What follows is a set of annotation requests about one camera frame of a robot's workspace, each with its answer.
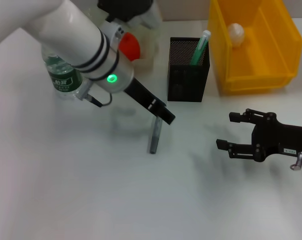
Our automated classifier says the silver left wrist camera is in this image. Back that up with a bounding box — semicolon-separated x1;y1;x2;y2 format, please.
97;0;162;30

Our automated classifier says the white paper ball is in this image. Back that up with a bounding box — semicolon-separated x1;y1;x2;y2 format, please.
227;22;246;48

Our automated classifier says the black mesh pen holder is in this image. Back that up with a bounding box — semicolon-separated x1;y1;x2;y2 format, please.
167;36;211;103

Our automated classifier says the red orange fruit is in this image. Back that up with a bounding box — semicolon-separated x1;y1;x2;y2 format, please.
117;31;142;63

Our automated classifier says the clear water bottle green label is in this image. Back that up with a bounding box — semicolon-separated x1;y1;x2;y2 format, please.
40;44;85;101

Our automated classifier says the black cable with metal connector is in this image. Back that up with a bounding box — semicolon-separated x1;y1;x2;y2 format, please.
77;89;114;109

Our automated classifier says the yellow plastic storage bin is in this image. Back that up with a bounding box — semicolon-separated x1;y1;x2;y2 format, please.
206;0;302;96

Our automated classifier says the mint green pen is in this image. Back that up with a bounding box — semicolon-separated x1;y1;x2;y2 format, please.
190;29;212;66

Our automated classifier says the pale green glass fruit bowl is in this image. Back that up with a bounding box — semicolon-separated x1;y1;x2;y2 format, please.
85;3;164;76

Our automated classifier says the grey pen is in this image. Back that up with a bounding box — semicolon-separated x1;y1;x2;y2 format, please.
148;116;164;155

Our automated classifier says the grey cable with metal connector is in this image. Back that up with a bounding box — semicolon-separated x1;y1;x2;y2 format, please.
289;151;302;172

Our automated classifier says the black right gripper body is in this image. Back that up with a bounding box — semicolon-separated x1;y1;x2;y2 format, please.
250;112;302;163

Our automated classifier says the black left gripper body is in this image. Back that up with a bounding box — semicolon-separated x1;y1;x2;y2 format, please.
122;77;157;112

